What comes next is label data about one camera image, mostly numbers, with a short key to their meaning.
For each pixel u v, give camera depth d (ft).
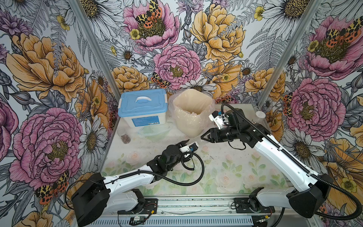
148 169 1.88
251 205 2.21
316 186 1.29
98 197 1.34
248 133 1.67
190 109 3.46
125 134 3.23
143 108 3.17
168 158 1.92
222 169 2.87
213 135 2.03
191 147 2.13
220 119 2.18
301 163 1.39
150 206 2.44
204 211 2.41
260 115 3.08
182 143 2.33
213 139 2.06
